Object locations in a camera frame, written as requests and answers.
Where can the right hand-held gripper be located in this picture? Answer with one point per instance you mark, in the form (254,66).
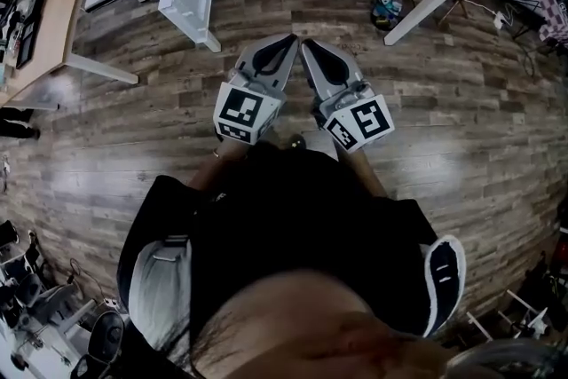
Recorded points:
(368,120)

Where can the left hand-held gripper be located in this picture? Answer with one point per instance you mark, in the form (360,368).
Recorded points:
(239,111)

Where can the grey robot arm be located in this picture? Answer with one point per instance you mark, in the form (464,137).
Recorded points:
(44,302)

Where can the person's left forearm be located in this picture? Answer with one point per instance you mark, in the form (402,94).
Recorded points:
(213,168)

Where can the person's right forearm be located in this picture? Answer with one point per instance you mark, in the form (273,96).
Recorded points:
(364,173)

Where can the black shoe with yellow charms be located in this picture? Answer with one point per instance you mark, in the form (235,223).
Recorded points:
(297,142)

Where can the blue bottle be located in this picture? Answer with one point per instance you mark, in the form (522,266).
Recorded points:
(387,9)

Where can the black round basket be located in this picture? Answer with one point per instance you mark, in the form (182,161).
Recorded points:
(392,9)

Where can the person in dark shirt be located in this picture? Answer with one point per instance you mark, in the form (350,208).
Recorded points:
(288,226)

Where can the white power strip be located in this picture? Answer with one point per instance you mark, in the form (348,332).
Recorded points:
(499,20)

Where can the light wooden table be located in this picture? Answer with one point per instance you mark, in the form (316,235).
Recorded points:
(62,22)

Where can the black flat tray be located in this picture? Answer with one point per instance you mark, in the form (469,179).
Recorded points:
(31,31)

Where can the person's face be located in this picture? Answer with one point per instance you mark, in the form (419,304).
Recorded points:
(319,333)

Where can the white cabinet with red box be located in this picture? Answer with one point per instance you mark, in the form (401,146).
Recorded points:
(560,248)

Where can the black bag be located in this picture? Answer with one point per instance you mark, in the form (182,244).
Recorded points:
(546,279)

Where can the white folding stand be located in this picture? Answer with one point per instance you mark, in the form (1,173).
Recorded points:
(528,319)

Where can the black round device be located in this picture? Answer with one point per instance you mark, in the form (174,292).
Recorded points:
(106,337)

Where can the white cluttered workbench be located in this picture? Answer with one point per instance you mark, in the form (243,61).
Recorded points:
(26,350)

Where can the grey head mount part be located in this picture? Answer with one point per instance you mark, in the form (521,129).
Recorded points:
(510,359)

